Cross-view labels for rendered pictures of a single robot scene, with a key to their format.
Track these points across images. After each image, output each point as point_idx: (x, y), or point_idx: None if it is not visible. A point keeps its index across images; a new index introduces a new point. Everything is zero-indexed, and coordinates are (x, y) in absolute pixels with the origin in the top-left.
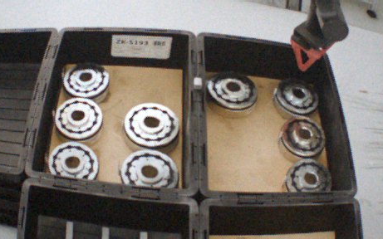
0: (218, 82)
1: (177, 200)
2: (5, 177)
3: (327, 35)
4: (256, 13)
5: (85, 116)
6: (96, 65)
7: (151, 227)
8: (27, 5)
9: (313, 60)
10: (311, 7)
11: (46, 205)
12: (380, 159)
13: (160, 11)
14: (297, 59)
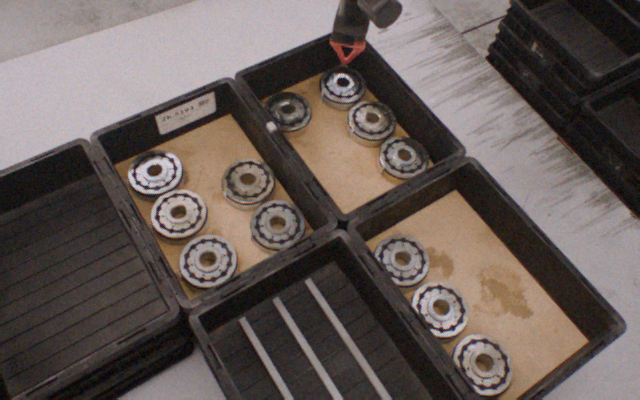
0: (273, 111)
1: (329, 237)
2: (160, 330)
3: (381, 25)
4: (233, 5)
5: (186, 208)
6: (154, 152)
7: (310, 270)
8: None
9: (361, 51)
10: None
11: (213, 321)
12: (441, 92)
13: (143, 51)
14: (339, 56)
